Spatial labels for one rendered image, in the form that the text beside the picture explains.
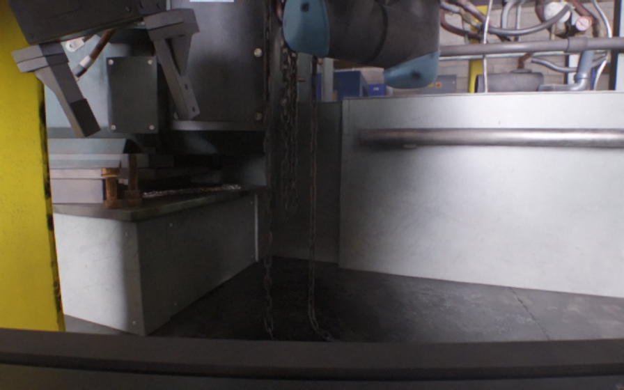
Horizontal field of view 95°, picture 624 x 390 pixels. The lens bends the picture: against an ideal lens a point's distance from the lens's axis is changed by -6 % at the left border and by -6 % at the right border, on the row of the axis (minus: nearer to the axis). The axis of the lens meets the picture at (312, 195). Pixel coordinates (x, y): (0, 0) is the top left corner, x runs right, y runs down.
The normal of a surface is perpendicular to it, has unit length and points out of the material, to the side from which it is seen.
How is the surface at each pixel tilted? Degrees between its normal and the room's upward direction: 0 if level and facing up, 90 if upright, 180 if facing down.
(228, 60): 90
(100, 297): 90
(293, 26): 90
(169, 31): 113
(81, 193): 90
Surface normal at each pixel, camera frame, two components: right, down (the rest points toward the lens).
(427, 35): 0.43, 0.11
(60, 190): 0.04, 0.11
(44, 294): 0.95, 0.05
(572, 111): -0.30, 0.11
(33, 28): -0.08, 0.50
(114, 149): 0.04, -0.36
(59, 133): 0.02, 0.79
